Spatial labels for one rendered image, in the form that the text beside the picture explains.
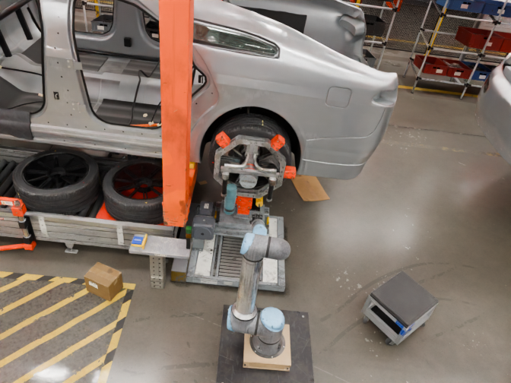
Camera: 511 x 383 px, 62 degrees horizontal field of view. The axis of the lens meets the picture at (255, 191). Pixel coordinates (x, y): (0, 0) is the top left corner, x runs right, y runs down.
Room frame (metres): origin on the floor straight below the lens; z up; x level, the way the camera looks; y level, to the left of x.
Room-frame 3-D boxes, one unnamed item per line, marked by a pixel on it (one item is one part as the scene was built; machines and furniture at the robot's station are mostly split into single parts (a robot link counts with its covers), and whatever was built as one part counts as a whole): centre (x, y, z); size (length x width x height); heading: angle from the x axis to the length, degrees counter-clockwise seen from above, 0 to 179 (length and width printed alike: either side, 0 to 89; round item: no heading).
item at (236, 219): (2.84, 0.09, 0.32); 0.40 x 0.30 x 0.28; 94
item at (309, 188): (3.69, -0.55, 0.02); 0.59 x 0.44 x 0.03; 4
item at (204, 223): (2.62, 0.38, 0.26); 0.42 x 0.18 x 0.35; 4
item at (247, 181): (2.60, 0.07, 0.85); 0.21 x 0.14 x 0.14; 4
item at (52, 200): (2.70, 1.66, 0.39); 0.66 x 0.66 x 0.24
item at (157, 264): (2.11, 0.65, 0.21); 0.10 x 0.10 x 0.42; 4
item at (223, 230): (2.84, 0.09, 0.13); 0.50 x 0.36 x 0.10; 94
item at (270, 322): (1.52, -0.21, 0.55); 0.17 x 0.15 x 0.18; 88
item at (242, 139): (2.67, 0.07, 0.85); 0.54 x 0.07 x 0.54; 94
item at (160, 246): (2.11, 0.62, 0.44); 0.43 x 0.17 x 0.03; 94
